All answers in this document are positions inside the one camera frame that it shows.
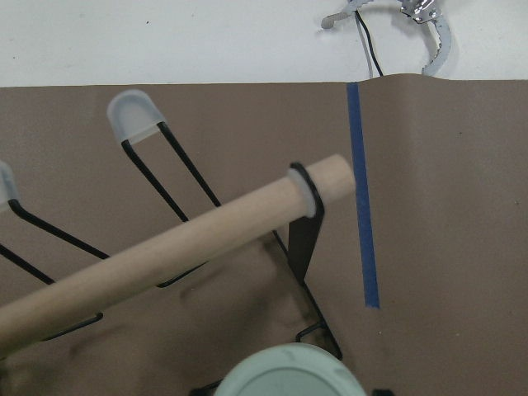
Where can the pale green cup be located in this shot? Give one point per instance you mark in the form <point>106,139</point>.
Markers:
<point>290,369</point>

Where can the metal reacher grabber tool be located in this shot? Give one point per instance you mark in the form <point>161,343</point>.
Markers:
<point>413,25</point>

